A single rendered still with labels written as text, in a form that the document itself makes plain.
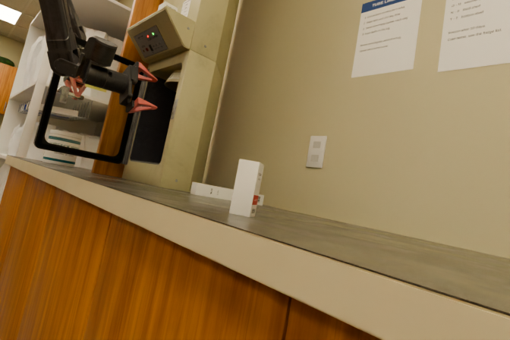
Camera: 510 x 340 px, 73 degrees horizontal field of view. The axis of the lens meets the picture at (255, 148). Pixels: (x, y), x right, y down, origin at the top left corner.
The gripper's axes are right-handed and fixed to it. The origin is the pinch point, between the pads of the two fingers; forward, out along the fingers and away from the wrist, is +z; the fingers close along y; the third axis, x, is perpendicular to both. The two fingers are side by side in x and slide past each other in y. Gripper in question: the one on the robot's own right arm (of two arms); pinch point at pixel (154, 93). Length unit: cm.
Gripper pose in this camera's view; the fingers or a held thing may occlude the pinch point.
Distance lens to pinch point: 109.6
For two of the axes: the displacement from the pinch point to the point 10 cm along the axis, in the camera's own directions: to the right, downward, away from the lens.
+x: -6.6, 3.5, 6.7
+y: -1.0, -9.2, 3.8
